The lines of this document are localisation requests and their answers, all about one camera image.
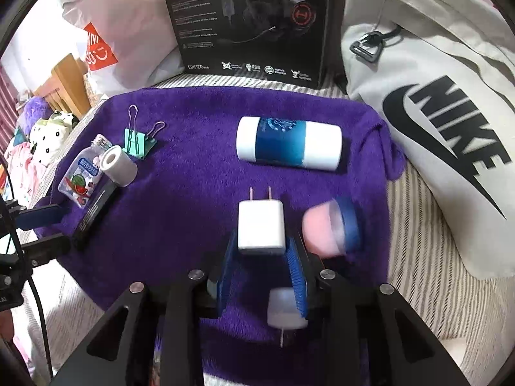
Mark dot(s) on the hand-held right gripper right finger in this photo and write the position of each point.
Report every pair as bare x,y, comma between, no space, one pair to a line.
297,277

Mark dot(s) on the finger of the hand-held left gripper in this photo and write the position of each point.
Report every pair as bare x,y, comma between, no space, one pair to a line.
44,249
40,215

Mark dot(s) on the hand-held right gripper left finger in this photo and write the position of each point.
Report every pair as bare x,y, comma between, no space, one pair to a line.
225,273

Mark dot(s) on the small white plastic object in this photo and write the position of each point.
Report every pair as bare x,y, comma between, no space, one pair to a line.
285,307

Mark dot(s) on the pink jar with blue lid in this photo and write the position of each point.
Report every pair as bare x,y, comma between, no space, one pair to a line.
322,229

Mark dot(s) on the black rectangular tube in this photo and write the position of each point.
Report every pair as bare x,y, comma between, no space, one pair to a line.
94,213

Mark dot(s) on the clear candy bottle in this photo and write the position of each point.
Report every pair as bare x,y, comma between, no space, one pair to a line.
80,173

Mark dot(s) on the white charger plug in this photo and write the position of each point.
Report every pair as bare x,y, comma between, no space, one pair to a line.
259,225

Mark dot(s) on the white tape roll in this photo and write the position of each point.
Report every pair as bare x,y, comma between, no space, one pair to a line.
120,169

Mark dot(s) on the green binder clip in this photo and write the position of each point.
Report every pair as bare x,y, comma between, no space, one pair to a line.
136,142

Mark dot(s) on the white and blue bottle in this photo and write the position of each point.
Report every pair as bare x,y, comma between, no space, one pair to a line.
281,142

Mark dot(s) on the pink printed cloth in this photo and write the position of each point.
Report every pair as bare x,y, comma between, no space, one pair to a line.
24,169

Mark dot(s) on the white spotted plush toy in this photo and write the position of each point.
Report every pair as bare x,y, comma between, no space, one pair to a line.
48,132

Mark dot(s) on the purple towel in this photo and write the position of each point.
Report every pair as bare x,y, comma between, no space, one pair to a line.
193,193

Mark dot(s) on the purple plush toy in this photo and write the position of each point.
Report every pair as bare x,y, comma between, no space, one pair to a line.
36,110

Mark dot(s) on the maroon striped cloth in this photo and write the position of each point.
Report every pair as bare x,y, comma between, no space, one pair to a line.
8,96

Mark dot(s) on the wooden headboard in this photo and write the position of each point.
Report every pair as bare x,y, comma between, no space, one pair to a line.
68,84

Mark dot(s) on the white plastic shopping bag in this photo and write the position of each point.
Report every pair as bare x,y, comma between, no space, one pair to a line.
132,28

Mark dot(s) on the black headphone box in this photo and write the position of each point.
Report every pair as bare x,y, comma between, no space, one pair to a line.
209,28

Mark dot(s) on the grey waist bag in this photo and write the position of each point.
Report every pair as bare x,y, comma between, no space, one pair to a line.
442,48

